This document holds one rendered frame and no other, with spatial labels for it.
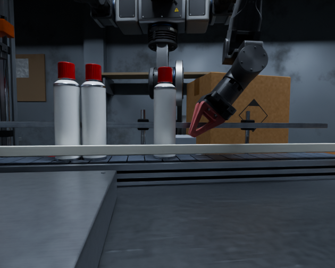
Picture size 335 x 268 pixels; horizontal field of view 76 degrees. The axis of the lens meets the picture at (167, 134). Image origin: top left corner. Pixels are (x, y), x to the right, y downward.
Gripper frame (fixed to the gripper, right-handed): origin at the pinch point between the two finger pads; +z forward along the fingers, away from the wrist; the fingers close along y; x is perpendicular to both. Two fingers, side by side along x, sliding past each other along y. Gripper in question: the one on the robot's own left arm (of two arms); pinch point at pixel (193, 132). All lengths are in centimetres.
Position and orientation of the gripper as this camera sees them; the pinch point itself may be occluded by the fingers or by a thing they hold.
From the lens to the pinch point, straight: 50.4
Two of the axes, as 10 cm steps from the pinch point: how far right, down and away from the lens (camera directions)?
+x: 7.6, 6.3, 1.4
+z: -6.4, 7.7, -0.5
